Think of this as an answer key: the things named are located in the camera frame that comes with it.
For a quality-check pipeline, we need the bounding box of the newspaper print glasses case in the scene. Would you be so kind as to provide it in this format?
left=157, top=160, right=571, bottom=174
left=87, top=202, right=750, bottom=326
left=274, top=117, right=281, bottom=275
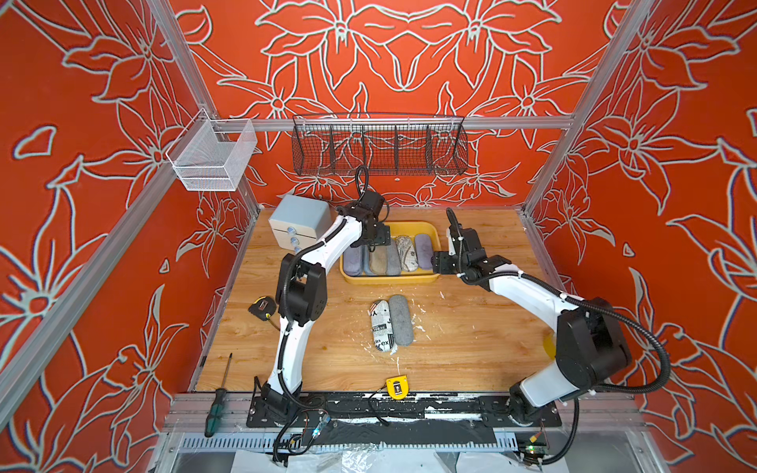
left=370, top=301, right=394, bottom=352

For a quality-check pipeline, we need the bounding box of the yellow tape roll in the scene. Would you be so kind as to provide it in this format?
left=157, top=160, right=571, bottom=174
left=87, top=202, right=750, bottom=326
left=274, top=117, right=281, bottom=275
left=543, top=334, right=557, bottom=360

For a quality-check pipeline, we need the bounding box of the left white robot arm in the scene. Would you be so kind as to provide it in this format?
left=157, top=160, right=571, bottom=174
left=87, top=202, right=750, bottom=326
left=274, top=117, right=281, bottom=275
left=260, top=165, right=390, bottom=422

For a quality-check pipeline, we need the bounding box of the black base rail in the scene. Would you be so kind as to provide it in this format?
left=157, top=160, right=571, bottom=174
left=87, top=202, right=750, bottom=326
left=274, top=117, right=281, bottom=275
left=246, top=391, right=563, bottom=429

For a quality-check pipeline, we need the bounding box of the green handled screwdriver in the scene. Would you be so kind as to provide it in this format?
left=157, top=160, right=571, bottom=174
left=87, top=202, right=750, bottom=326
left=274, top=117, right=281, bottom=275
left=203, top=353, right=233, bottom=439

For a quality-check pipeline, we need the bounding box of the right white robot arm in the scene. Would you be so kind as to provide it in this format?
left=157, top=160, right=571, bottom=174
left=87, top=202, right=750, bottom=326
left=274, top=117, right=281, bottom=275
left=431, top=209, right=672, bottom=426

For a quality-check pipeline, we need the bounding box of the dark grey glasses case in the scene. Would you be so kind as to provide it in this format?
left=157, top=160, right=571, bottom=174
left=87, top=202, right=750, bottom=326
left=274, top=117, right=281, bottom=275
left=388, top=295, right=415, bottom=347

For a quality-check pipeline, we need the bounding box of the grey cable duct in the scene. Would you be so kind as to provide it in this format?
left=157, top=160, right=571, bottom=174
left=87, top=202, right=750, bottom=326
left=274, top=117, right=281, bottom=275
left=175, top=432, right=518, bottom=453

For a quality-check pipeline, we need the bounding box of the grey mini drawer box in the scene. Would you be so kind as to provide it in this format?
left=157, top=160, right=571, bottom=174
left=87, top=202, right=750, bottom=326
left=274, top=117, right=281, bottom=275
left=268, top=194, right=333, bottom=250

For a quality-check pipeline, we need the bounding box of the purple fabric glasses case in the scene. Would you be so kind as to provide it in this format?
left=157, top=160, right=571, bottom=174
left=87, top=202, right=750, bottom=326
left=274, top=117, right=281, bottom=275
left=342, top=246, right=364, bottom=277

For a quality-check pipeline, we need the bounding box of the black wire wall basket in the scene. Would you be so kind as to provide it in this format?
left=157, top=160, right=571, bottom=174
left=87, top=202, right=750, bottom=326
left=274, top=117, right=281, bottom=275
left=291, top=112, right=469, bottom=177

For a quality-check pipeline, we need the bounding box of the map print glasses case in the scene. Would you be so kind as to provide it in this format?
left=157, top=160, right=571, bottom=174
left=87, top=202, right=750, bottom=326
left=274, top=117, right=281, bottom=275
left=395, top=235, right=419, bottom=272

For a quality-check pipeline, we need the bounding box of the yellow tape measure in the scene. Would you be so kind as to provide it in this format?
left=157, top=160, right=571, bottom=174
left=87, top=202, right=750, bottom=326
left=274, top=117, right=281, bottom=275
left=386, top=376, right=410, bottom=400
left=248, top=296, right=277, bottom=321

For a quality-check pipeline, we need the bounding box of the grey fabric glasses case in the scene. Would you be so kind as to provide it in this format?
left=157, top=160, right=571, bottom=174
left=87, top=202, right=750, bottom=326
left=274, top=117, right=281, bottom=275
left=386, top=238, right=402, bottom=277

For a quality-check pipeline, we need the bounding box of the lilac fabric glasses case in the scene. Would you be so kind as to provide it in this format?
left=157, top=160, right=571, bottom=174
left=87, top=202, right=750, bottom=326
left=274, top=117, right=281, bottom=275
left=414, top=234, right=434, bottom=271

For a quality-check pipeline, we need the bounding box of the white mesh wall basket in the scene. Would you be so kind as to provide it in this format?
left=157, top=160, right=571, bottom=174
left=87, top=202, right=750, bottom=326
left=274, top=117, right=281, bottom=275
left=167, top=110, right=258, bottom=192

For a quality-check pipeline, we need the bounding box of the yellow plastic storage tray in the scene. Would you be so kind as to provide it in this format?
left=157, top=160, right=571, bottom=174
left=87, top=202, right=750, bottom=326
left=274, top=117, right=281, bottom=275
left=339, top=221, right=442, bottom=286

